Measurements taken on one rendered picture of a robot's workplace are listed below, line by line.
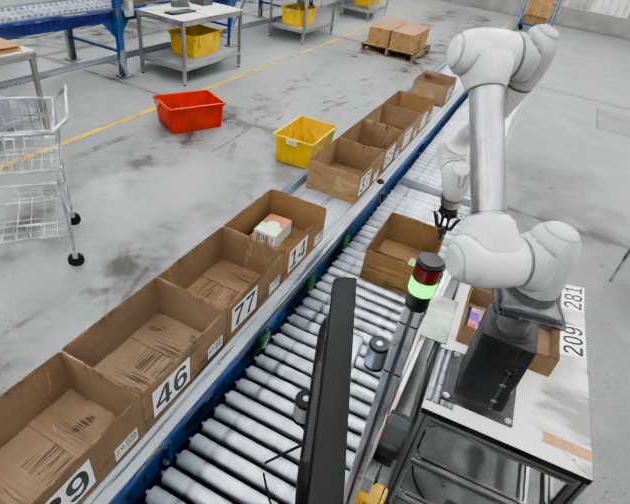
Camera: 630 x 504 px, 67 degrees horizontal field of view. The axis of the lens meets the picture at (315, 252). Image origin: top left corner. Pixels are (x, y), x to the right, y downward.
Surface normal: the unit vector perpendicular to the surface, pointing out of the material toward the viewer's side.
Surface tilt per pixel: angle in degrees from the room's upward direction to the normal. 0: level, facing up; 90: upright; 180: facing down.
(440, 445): 0
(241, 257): 89
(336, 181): 90
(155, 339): 1
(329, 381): 14
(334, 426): 4
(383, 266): 90
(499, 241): 48
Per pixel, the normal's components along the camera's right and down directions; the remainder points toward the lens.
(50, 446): 0.13, -0.80
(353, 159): -0.43, 0.48
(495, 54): 0.18, 0.07
